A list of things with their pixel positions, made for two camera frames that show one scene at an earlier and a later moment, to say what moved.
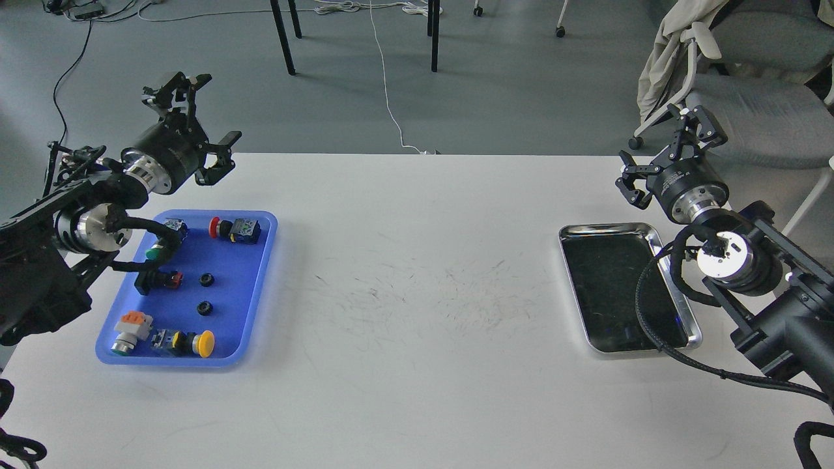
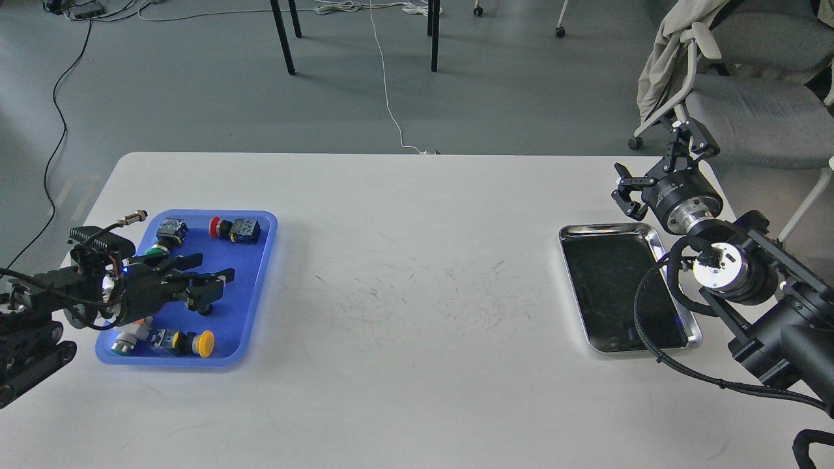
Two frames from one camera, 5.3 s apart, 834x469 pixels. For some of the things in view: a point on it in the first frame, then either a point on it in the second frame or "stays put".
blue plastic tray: [193, 301] stays put
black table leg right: [433, 12] stays put
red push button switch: [241, 230] stays put
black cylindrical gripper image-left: [167, 157] -> [143, 290]
